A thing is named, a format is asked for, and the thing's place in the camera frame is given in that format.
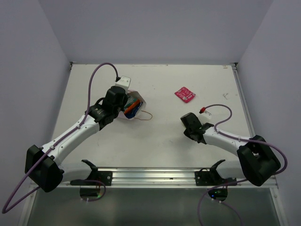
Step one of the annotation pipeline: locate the green red candy packet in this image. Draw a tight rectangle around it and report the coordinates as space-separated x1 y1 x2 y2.
125 98 139 108

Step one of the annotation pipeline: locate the lilac paper bag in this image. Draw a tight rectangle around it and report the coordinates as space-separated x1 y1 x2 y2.
118 90 152 121

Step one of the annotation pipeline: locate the orange fruit candy packet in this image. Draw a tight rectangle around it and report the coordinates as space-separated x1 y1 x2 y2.
124 100 141 114

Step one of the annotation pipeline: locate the blue Burts chips bag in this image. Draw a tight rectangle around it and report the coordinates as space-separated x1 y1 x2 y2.
125 104 142 119

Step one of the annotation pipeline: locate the pink snack packet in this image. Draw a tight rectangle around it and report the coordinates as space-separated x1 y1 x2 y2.
174 87 196 103

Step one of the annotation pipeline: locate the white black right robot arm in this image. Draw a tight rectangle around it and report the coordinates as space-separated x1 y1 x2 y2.
181 113 281 186

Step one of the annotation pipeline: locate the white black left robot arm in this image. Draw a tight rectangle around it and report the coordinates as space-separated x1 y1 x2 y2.
25 85 128 193

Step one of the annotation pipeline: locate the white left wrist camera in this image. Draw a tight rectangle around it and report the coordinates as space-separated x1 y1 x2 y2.
115 76 131 92

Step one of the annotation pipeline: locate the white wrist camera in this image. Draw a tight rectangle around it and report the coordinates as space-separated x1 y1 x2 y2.
199 107 212 121
115 76 131 92

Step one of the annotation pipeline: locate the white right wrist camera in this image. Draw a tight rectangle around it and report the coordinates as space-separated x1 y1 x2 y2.
199 107 212 121

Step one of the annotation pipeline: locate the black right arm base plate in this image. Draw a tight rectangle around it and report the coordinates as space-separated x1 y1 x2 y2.
194 160 237 186

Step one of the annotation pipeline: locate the aluminium right side rail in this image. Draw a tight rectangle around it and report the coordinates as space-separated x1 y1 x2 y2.
230 63 256 137

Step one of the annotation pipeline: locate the aluminium rail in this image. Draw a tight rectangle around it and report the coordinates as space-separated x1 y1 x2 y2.
230 63 256 137
32 166 276 189

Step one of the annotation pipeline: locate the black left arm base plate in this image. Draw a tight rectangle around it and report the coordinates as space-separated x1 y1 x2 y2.
81 170 113 188

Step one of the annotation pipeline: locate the aluminium front rail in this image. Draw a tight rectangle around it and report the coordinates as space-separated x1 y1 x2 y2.
32 166 276 189

